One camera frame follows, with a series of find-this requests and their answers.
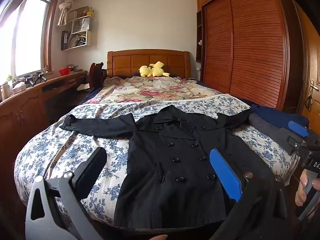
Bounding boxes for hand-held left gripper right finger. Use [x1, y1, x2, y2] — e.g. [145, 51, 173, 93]
[209, 149, 294, 240]

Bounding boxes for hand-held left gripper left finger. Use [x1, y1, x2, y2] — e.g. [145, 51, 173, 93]
[25, 147, 108, 240]

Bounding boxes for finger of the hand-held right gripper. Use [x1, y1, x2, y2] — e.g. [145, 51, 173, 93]
[287, 121, 310, 138]
[287, 135, 304, 153]

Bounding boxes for black double-breasted coat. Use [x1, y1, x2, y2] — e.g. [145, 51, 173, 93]
[59, 104, 275, 230]

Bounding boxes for person's right hand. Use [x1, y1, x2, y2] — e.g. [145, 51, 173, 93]
[294, 172, 310, 207]

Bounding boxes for person's left hand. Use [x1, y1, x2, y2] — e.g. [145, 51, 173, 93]
[139, 234, 168, 240]

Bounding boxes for folded grey garment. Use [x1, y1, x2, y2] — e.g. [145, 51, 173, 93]
[249, 112, 300, 155]

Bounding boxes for folded blue garment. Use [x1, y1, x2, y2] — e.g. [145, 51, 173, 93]
[251, 104, 310, 130]

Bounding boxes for bed with floral bedspread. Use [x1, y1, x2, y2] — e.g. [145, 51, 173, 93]
[14, 94, 300, 227]

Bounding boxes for wooden door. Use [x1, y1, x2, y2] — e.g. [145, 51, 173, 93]
[295, 0, 320, 123]

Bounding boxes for wooden louvered wardrobe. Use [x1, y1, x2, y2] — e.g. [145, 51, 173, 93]
[196, 0, 300, 114]

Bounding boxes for wooden desk with cabinets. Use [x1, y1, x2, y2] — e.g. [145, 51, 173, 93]
[0, 70, 88, 170]

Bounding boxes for dark wooden chair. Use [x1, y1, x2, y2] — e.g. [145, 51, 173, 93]
[89, 62, 107, 90]

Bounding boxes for pink floral quilt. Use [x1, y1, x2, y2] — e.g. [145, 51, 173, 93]
[86, 76, 223, 105]

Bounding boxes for black gadget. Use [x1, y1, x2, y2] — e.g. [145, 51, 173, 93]
[24, 72, 48, 87]

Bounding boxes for wooden bed headboard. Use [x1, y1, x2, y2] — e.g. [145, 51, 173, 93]
[107, 49, 192, 79]

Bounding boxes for yellow plush toy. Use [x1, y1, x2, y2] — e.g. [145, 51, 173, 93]
[139, 61, 171, 78]

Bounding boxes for stack of papers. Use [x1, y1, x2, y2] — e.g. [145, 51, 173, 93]
[67, 32, 87, 48]

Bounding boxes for dark binders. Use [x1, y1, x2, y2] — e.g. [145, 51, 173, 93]
[61, 30, 69, 50]

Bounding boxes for dark open side shelf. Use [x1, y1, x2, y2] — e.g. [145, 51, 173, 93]
[196, 10, 203, 62]

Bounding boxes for white paper bag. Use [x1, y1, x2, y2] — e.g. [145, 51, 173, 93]
[72, 17, 90, 33]

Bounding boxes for wooden framed window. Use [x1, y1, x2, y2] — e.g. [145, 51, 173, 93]
[0, 0, 62, 80]

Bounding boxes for beige paper bag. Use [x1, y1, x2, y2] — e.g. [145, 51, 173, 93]
[68, 6, 89, 22]

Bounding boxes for tied beige curtain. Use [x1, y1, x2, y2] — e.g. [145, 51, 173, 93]
[57, 0, 80, 27]

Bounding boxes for white wall shelf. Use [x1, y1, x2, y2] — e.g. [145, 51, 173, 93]
[61, 15, 94, 51]

